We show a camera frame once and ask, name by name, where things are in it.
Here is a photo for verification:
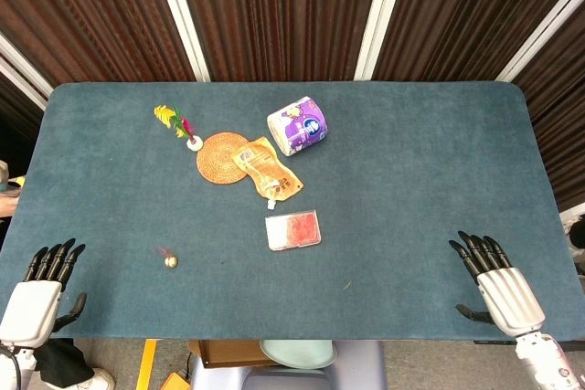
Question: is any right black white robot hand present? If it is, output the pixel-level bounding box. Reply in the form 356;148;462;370
448;230;548;339

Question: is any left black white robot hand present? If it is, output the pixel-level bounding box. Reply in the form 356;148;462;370
0;237;88;349

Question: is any small brass bell red tassel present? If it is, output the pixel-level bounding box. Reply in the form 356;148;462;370
157;246;180;269

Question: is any black trouser leg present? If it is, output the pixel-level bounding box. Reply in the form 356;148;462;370
33;338;96;385

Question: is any white shoe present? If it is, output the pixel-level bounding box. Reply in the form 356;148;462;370
40;365;117;390

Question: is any blue felt table cloth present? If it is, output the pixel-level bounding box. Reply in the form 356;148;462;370
0;81;585;343

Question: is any orange flat object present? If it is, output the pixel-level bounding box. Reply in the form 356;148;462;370
159;371;191;390

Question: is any brown cardboard box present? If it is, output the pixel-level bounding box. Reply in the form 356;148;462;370
197;339;276;370

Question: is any brown ribbed partition panel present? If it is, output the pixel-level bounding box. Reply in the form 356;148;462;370
0;0;197;88
171;0;386;83
372;0;585;83
511;9;585;214

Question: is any pale green plate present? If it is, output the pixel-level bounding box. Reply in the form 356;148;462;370
259;339;339;371

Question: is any red ink pad clear case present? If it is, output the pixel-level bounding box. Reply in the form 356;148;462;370
264;209;323;252

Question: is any colourful feather shuttlecock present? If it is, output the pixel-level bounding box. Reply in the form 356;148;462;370
153;104;205;153

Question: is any round woven rattan coaster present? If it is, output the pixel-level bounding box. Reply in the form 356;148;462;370
196;132;251;185

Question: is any purple wrapped toilet paper roll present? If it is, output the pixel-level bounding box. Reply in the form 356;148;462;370
266;95;330;157

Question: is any orange spout pouch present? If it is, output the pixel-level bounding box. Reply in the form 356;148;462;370
231;136;304;212

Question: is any white partition post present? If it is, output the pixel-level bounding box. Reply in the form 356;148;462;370
0;32;55;100
149;0;211;83
495;0;585;84
353;0;413;82

